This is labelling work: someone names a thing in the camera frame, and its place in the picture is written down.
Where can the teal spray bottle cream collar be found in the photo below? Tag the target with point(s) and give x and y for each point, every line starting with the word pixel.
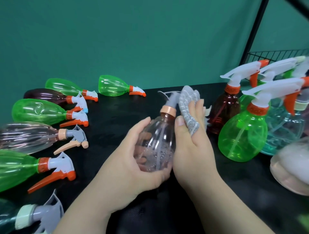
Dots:
pixel 282 130

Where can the person's left hand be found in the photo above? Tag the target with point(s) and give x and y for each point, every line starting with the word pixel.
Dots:
pixel 125 166

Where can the green spray bottle white head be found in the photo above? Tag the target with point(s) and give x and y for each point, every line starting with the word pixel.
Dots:
pixel 301 68

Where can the person's right thumb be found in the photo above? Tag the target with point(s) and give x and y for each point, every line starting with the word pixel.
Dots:
pixel 179 132

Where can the clear spray bottle grey head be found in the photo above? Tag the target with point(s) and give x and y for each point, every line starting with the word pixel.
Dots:
pixel 158 142

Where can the person's right hand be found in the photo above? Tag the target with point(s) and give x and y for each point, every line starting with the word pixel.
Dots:
pixel 193 156

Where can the grey white cleaning cloth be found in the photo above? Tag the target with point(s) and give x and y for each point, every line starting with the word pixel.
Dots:
pixel 187 103

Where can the black metal rack frame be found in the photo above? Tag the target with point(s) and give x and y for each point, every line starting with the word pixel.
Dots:
pixel 254 31

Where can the pink translucent spray bottle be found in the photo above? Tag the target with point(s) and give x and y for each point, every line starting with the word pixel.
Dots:
pixel 292 166

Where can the person's left thumb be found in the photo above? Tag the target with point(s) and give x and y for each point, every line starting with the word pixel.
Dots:
pixel 138 129

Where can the brown spray bottle orange trigger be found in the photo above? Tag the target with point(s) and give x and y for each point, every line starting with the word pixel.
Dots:
pixel 223 111

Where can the clear spray bottle peach trigger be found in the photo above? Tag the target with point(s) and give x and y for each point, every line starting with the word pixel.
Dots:
pixel 26 137

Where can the green spray bottle orange trigger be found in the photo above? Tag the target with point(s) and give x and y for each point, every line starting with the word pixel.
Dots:
pixel 14 168
pixel 242 137
pixel 62 86
pixel 112 85
pixel 38 111
pixel 277 67

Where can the brown spray bottle blue nozzle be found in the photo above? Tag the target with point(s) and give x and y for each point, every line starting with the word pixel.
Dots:
pixel 45 96

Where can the person's right forearm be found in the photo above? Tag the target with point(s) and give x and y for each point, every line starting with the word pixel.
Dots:
pixel 224 209

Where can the teal spray bottle grey head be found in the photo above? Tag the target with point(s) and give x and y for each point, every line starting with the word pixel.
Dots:
pixel 45 213

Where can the person's left forearm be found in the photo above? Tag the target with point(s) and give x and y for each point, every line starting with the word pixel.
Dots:
pixel 89 209

